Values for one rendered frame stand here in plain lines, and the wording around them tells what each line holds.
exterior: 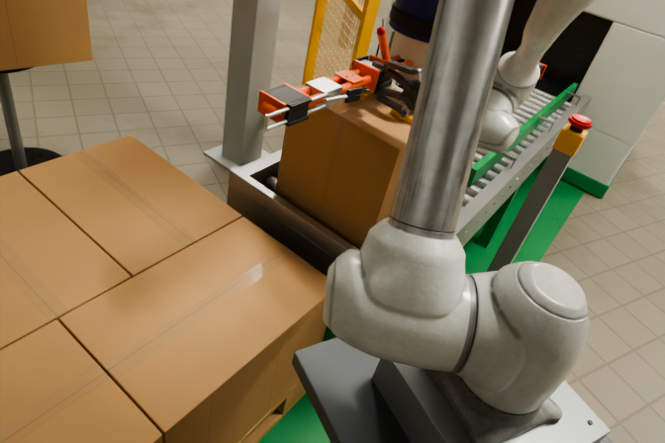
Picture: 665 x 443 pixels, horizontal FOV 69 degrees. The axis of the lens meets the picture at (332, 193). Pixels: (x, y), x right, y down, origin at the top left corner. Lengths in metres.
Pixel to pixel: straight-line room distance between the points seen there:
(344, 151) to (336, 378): 0.67
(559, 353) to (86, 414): 0.90
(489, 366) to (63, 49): 1.99
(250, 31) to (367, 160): 1.23
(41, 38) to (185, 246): 1.12
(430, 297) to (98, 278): 0.95
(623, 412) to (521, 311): 1.67
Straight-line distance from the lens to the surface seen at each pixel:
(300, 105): 1.06
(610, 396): 2.40
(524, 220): 1.79
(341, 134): 1.40
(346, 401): 0.97
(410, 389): 0.91
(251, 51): 2.45
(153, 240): 1.50
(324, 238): 1.49
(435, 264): 0.70
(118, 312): 1.33
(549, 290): 0.76
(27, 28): 2.24
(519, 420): 0.90
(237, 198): 1.71
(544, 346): 0.75
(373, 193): 1.39
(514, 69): 1.24
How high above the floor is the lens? 1.57
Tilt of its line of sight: 36 degrees down
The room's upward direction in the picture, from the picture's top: 14 degrees clockwise
